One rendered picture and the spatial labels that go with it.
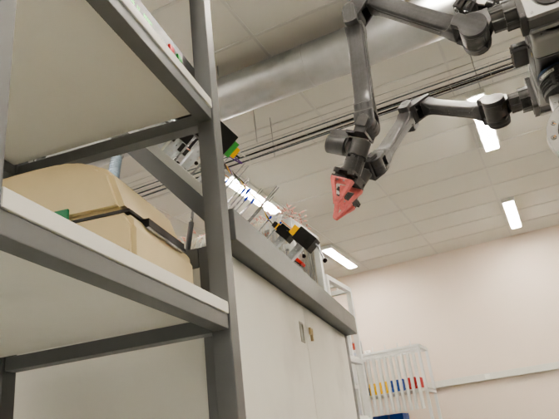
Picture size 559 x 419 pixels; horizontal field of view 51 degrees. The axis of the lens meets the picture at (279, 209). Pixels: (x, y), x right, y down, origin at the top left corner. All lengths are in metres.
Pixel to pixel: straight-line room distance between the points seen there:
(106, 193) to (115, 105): 0.31
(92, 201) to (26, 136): 0.41
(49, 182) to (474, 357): 9.29
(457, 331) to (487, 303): 0.64
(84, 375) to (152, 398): 0.16
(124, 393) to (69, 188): 0.43
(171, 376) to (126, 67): 0.55
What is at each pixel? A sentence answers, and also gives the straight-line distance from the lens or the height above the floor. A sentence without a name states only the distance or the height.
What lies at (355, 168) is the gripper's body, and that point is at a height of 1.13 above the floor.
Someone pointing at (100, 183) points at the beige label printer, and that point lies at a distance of 0.87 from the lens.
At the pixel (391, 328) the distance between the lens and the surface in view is 10.27.
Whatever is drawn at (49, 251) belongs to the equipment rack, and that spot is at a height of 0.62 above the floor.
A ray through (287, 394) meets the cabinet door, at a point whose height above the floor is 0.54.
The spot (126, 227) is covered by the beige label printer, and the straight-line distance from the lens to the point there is 0.82.
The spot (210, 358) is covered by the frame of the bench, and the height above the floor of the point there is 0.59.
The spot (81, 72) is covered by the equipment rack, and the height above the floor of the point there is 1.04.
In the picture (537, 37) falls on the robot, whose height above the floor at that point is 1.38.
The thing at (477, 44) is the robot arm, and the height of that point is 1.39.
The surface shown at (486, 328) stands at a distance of 9.97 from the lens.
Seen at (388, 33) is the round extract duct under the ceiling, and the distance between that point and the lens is 4.22.
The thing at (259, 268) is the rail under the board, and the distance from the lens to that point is 1.30.
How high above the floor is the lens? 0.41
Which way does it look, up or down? 23 degrees up
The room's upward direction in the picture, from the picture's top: 7 degrees counter-clockwise
